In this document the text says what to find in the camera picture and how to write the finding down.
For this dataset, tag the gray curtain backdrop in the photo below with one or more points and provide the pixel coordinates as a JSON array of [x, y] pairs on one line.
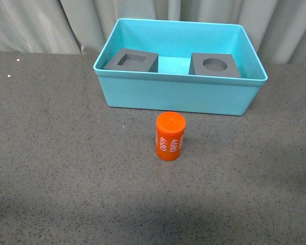
[[277, 29]]

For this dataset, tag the orange cylinder with white numbers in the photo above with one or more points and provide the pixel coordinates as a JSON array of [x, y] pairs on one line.
[[170, 128]]

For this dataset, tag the gray block with round hole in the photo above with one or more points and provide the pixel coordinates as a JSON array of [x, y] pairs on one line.
[[216, 65]]

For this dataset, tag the light blue plastic box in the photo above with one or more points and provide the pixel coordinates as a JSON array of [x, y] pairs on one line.
[[172, 88]]

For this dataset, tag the gray block with square hole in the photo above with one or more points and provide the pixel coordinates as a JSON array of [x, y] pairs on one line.
[[133, 60]]

